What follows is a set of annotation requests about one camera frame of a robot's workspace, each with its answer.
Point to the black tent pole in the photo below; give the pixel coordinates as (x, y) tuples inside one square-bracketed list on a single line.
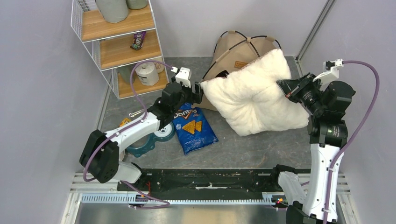
[(222, 61), (259, 44)]

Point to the black mounting base plate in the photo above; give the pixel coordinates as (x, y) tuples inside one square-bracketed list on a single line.
[(207, 183)]

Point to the yellow candy bag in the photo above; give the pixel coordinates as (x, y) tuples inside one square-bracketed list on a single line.
[(125, 121)]

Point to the aluminium corner rail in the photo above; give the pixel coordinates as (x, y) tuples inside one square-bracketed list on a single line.
[(315, 28)]

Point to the white fluffy pet cushion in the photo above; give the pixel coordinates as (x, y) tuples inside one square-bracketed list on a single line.
[(250, 100)]

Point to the green can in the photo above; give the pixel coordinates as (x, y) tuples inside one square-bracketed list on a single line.
[(125, 72)]

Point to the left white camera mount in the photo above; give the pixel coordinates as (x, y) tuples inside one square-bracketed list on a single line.
[(182, 76)]

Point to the blue Doritos chip bag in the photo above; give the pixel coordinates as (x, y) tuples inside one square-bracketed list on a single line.
[(192, 129)]

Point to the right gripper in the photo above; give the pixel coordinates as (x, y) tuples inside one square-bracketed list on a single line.
[(293, 88)]

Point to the tan pet tent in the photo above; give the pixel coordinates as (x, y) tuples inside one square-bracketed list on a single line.
[(246, 56)]

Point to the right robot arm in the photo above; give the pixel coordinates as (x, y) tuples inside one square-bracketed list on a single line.
[(328, 135)]

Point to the brown candy bag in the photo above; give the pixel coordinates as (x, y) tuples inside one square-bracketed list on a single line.
[(138, 39)]

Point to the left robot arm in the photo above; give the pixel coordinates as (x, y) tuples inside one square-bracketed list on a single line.
[(100, 156)]

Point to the grey felt basket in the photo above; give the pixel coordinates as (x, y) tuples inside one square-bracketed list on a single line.
[(113, 11), (136, 4)]

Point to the white wire wooden shelf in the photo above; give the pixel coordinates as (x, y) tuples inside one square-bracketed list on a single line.
[(109, 43)]

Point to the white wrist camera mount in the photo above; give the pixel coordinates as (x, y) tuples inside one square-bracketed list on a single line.
[(331, 72)]

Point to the white ceramic mug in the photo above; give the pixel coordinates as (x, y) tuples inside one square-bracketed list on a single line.
[(159, 66)]

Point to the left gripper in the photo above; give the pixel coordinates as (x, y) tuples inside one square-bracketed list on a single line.
[(194, 98)]

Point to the clear plastic bottle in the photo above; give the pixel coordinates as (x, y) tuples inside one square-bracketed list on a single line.
[(140, 113)]

